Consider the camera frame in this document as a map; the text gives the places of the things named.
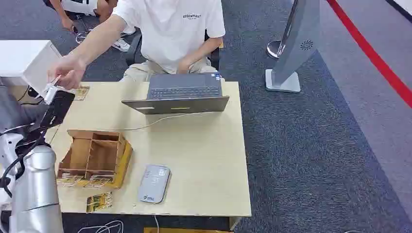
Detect grey flat card reader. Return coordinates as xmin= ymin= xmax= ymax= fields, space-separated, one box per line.
xmin=138 ymin=164 xmax=172 ymax=204

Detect grey kiosk stand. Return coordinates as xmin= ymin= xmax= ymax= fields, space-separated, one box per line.
xmin=265 ymin=0 xmax=323 ymax=94

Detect pale card with clear sleeve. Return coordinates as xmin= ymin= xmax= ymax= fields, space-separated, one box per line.
xmin=42 ymin=77 xmax=62 ymax=105

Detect seated person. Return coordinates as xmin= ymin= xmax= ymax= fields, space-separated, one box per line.
xmin=48 ymin=0 xmax=226 ymax=91

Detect person's right hand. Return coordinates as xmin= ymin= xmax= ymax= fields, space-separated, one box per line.
xmin=47 ymin=55 xmax=87 ymax=91

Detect robot left hand grey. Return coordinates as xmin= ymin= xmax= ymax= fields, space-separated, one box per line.
xmin=28 ymin=90 xmax=76 ymax=133

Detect person's hand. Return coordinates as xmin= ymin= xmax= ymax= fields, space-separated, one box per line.
xmin=47 ymin=55 xmax=87 ymax=91
xmin=176 ymin=58 xmax=193 ymax=75

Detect yellow box edge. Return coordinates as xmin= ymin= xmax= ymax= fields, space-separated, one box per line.
xmin=143 ymin=227 xmax=233 ymax=233

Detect person's left hand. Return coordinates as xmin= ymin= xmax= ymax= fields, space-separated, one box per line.
xmin=176 ymin=58 xmax=193 ymax=75

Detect white laptop cable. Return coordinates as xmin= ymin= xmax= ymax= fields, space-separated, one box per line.
xmin=120 ymin=111 xmax=220 ymax=132

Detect crouching person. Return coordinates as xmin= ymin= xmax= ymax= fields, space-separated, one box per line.
xmin=42 ymin=0 xmax=119 ymax=34

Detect grey laptop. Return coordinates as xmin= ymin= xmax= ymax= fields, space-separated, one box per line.
xmin=121 ymin=72 xmax=230 ymax=116

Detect white cable loops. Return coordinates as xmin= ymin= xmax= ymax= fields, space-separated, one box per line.
xmin=76 ymin=220 xmax=125 ymax=233

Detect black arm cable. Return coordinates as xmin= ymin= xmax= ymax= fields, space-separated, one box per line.
xmin=0 ymin=136 xmax=49 ymax=198

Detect white sneaker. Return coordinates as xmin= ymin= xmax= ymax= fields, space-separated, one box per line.
xmin=111 ymin=38 xmax=131 ymax=53

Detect white cabinet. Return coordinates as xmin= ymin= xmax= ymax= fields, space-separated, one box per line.
xmin=0 ymin=40 xmax=62 ymax=96

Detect chrome stanchion base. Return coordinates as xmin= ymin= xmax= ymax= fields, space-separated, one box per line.
xmin=266 ymin=0 xmax=300 ymax=60

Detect wooden card box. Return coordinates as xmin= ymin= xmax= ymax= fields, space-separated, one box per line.
xmin=56 ymin=129 xmax=134 ymax=190

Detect yellow printed card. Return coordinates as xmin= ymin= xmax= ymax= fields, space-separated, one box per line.
xmin=86 ymin=192 xmax=114 ymax=214
xmin=73 ymin=85 xmax=90 ymax=101

